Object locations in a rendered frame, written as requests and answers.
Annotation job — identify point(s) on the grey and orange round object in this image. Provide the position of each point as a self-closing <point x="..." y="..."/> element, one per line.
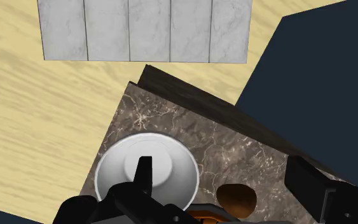
<point x="211" y="214"/>

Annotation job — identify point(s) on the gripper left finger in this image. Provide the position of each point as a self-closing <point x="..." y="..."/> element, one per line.
<point x="143" y="189"/>

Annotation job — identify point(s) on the brown marble top counter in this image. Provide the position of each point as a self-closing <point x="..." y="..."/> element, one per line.
<point x="228" y="139"/>

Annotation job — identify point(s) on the white bowl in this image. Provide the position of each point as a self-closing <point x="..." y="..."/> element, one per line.
<point x="178" y="167"/>

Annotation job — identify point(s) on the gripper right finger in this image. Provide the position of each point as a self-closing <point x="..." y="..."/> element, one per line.
<point x="336" y="198"/>

